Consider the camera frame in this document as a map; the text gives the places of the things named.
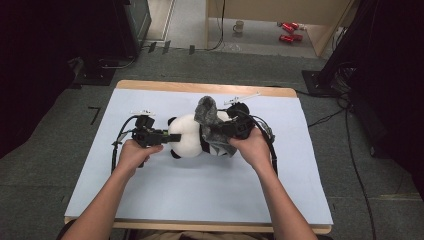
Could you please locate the black hanging cable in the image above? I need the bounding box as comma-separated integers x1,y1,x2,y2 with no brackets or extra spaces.
204,0,226,52

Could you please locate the panda plush toy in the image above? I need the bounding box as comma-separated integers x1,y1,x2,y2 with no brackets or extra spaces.
166,113,238,160

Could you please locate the wooden table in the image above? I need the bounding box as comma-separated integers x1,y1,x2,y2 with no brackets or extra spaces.
64,79,333,234

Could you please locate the grey floor cable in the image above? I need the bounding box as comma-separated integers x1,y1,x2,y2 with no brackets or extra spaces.
99,53,138,71

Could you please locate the short black floor cable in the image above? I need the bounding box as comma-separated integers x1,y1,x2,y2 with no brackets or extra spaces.
307,108,348,129

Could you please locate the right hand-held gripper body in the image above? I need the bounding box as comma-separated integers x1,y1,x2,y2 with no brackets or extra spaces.
222,92,261,141

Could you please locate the long black floor cable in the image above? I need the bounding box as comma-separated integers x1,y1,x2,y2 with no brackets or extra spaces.
344,99,378,240

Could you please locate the dark green cabinet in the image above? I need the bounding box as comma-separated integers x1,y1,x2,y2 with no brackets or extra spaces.
111,0,153,60

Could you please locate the black stand base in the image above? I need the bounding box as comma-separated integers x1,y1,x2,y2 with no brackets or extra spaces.
73,58,118,87

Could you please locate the light blue table mat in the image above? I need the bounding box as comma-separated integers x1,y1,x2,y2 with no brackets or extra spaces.
64,88,334,226

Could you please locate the person's left hand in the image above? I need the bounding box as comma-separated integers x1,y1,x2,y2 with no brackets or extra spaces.
116,139,165,176

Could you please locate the tangled cable bundle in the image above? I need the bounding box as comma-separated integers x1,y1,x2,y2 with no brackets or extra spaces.
333,61,360,101

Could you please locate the light wooden cabinet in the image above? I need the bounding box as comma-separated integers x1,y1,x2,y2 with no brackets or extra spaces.
204,0,355,58

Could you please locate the black floor plate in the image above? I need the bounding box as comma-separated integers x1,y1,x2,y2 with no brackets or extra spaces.
301,69,336,98

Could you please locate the grey fuzzy doll garment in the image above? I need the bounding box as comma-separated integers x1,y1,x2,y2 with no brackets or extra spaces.
193,95,238,158

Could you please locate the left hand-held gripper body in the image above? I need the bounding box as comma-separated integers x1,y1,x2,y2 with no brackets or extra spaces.
129,109,168,149

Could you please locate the beige mug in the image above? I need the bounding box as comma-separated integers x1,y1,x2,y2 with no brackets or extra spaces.
232,19,246,35

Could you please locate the black slanted stand pole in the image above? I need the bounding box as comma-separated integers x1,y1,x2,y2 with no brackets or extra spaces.
319,0,379,80

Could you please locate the black curtain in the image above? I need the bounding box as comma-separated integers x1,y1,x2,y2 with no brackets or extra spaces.
349,0,424,202
0,0,114,160

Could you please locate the person's right hand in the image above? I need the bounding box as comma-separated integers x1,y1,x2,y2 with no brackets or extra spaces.
228,127,273,171

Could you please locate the grey braided cable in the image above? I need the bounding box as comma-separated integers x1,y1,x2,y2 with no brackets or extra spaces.
252,115,276,144

